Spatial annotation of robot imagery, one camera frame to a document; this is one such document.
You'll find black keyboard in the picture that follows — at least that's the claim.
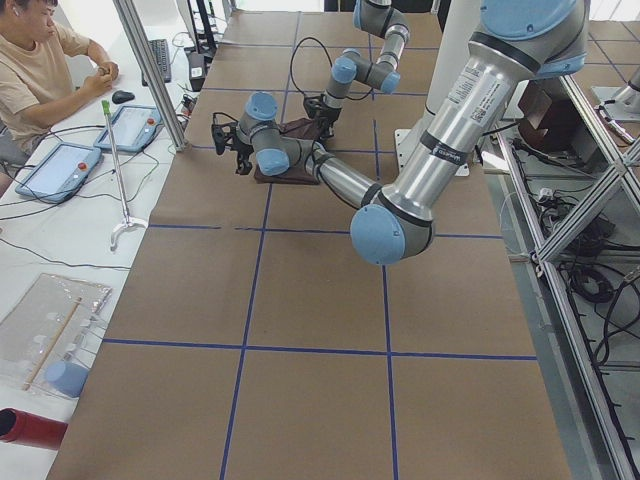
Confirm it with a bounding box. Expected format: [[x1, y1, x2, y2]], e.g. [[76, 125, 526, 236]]
[[148, 39, 172, 83]]

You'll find red cylinder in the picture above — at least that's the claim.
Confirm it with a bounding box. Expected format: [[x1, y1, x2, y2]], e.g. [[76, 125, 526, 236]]
[[1, 408, 68, 450]]

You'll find seated person beige shirt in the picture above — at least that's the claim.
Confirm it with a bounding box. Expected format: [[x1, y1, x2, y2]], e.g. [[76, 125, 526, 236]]
[[0, 0, 121, 186]]

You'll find blue plastic cup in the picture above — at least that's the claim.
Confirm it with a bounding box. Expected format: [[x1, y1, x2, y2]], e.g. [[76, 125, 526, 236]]
[[45, 361, 89, 398]]

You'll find brown t-shirt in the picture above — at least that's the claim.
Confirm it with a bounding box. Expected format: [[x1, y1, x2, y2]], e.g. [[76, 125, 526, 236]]
[[254, 118, 323, 185]]

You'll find silver foil bag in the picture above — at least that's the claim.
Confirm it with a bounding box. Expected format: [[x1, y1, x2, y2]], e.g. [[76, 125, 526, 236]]
[[1, 274, 112, 398]]

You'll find black computer mouse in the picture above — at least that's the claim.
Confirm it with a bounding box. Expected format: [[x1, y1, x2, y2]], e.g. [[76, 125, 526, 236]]
[[111, 90, 135, 105]]

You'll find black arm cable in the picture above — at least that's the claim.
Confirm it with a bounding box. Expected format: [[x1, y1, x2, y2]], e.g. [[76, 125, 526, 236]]
[[290, 37, 376, 101]]

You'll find teach pendant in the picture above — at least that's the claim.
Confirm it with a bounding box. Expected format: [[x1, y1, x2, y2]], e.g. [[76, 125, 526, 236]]
[[15, 142, 102, 204], [110, 104, 162, 153]]

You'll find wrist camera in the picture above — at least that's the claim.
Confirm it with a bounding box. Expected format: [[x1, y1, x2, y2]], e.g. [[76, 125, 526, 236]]
[[303, 95, 323, 119], [211, 112, 237, 155]]

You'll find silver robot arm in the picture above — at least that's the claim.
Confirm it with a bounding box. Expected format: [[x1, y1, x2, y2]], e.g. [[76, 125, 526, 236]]
[[235, 1, 590, 265], [304, 1, 410, 140]]

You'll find near teach pendant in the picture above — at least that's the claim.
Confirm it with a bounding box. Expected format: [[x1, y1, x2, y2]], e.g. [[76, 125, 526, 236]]
[[15, 142, 102, 204]]

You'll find green grabber tool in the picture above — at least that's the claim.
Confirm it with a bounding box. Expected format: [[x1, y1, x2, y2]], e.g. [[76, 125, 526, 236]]
[[101, 100, 148, 252]]

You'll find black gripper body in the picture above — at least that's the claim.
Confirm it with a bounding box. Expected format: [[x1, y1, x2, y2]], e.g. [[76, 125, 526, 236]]
[[232, 127, 254, 163], [315, 94, 343, 130]]

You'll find aluminium frame post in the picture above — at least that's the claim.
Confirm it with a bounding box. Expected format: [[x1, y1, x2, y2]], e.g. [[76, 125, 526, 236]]
[[113, 0, 187, 152]]

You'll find far teach pendant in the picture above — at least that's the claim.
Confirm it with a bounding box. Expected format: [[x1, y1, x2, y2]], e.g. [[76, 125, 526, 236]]
[[110, 104, 162, 153]]

